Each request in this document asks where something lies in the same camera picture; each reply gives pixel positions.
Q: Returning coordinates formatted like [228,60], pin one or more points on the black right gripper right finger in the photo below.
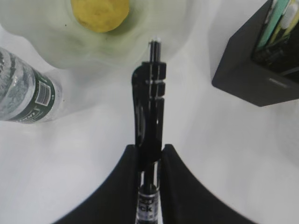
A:
[185,200]

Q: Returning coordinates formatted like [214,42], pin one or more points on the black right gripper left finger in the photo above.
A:
[115,200]

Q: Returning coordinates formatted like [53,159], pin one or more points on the black pen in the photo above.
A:
[148,89]

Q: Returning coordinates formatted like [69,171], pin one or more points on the clear plastic water bottle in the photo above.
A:
[26,95]

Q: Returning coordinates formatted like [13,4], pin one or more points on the yellow pear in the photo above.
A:
[100,16]

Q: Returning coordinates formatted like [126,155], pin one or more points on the yellow utility knife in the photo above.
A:
[288,21]

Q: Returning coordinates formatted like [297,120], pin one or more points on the green utility knife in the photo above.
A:
[277,11]

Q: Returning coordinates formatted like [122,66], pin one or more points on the black square pen holder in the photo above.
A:
[238,75]

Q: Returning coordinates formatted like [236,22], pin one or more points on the green wavy glass plate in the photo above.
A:
[61,41]

